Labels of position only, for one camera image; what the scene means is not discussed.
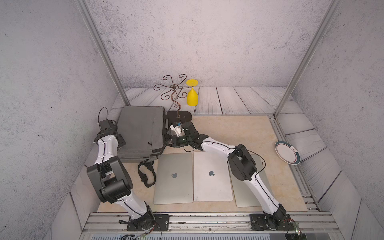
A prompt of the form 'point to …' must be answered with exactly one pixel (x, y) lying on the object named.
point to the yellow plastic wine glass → (192, 95)
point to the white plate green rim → (287, 153)
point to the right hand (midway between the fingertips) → (164, 145)
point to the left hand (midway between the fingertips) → (117, 143)
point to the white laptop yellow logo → (212, 181)
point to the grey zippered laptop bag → (142, 128)
